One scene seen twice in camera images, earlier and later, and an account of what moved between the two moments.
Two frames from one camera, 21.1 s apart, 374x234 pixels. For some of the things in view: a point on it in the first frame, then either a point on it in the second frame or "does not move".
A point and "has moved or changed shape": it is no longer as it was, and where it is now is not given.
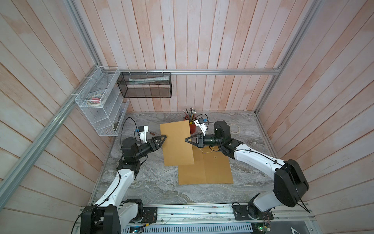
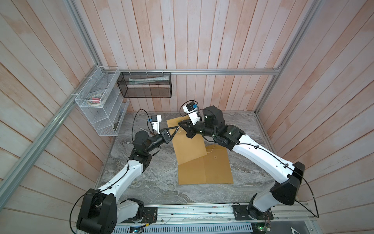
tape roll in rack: [96, 99] does not move
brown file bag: [217, 167] does not move
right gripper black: [198, 137] to [190, 129]
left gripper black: [157, 146] to [165, 135]
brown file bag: [177, 150] has moved or changed shape
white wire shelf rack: [102, 105] does not move
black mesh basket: [145, 85] does not move
